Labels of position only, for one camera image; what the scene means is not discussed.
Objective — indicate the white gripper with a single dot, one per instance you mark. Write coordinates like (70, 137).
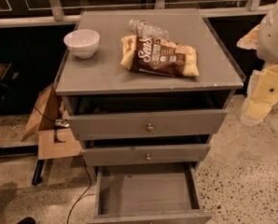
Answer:
(273, 39)

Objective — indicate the brown chip bag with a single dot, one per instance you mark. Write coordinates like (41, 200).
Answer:
(158, 56)

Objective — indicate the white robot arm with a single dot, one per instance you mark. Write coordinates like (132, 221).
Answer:
(267, 38)

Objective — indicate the grey middle drawer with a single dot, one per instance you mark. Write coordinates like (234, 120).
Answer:
(145, 150)

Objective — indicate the grey drawer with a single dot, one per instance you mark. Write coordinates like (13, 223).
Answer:
(145, 150)
(164, 193)
(144, 116)

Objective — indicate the grey drawer cabinet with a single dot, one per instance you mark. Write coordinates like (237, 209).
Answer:
(103, 75)

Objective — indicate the grey top drawer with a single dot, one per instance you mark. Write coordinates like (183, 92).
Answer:
(144, 116)

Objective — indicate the grey bottom drawer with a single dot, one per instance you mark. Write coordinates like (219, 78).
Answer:
(164, 193)

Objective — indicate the clear plastic water bottle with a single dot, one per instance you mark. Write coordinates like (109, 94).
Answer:
(144, 28)

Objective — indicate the white ceramic bowl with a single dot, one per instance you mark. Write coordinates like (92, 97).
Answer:
(83, 43)

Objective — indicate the brown cardboard box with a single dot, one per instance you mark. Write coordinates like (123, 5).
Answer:
(53, 142)

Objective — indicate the black stand leg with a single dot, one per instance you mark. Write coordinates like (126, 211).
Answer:
(37, 174)

